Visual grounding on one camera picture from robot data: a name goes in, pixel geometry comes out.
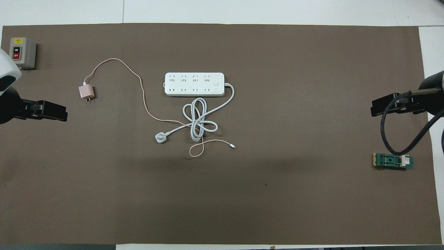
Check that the brown table mat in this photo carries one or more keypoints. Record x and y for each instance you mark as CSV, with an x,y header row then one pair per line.
x,y
277,191

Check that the pink charger adapter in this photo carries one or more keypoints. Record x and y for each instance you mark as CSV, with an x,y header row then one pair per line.
x,y
85,91

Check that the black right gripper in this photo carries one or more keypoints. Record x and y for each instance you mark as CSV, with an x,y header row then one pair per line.
x,y
411,103

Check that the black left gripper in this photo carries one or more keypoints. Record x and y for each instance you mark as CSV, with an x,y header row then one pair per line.
x,y
31,109

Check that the grey on-off switch box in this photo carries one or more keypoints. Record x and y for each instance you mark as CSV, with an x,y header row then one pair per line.
x,y
22,52

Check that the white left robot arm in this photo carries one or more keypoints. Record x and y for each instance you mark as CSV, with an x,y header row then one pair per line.
x,y
7,104

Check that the white power strip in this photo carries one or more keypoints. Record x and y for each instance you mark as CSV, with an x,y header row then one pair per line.
x,y
201,83

